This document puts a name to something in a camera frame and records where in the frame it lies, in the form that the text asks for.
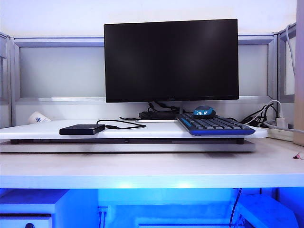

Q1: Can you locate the black hard drive data cable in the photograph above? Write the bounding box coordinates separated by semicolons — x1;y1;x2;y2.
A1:
96;118;146;131

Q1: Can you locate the black portable hard drive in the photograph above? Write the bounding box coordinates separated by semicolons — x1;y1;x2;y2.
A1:
59;123;106;136

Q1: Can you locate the black power adapter brick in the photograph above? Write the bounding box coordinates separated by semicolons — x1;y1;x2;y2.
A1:
139;111;180;119

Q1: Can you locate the white riser base board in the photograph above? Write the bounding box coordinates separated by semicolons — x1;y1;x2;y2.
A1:
0;140;257;153

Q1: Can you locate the blue and black mouse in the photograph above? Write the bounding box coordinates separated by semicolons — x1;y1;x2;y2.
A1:
192;105;217;119

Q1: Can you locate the black computer monitor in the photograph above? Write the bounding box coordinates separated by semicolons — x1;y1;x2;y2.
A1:
104;19;239;103

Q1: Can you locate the black and blue keyboard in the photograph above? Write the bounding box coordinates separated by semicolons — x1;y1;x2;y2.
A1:
175;112;257;138

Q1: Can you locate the white paper cup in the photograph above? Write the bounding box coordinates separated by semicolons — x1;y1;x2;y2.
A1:
27;111;52;125

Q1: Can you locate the grey aluminium partition panel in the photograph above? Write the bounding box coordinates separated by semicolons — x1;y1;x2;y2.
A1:
10;35;278;105

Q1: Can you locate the white under-desk cabinet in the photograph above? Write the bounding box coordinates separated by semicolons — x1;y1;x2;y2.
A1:
0;189;98;228

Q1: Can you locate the white charger plug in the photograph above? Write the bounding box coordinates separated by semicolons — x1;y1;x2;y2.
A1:
275;115;286;128

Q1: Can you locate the white power strip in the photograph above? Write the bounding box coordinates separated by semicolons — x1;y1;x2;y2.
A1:
263;120;295;142

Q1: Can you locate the glazed aluminium side partition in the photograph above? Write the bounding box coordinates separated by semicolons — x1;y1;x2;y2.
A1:
277;22;297;103

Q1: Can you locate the white slanted under-desk box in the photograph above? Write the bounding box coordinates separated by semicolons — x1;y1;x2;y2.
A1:
237;193;303;228

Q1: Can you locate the narrow grey side partition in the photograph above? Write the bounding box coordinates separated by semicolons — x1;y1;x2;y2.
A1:
0;32;13;127

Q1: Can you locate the white drawer with black knob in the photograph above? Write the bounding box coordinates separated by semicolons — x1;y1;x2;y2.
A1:
0;213;53;228

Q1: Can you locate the black monitor cable bundle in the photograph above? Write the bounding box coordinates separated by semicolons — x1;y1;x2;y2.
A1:
147;101;180;112

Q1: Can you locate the thin black adapter cable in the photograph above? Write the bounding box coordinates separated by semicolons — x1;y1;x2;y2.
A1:
119;115;143;122

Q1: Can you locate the white wall socket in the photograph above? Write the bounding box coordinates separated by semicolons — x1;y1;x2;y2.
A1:
97;205;110;228

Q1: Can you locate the black cable cluster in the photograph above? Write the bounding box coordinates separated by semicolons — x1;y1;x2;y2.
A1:
241;104;278;126

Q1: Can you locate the dark under-desk cable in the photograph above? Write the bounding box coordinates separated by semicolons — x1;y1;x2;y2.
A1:
228;188;243;228

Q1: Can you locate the thick white power strip cable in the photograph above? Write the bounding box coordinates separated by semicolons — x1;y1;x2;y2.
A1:
264;120;304;133

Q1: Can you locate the thin white cable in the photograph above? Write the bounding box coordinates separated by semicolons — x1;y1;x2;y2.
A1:
243;99;285;125

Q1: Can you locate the light wooden post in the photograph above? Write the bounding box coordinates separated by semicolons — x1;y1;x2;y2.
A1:
293;0;304;146

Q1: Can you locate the white hanging wall cable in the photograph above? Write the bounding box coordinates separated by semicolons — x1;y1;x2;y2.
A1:
285;23;296;79

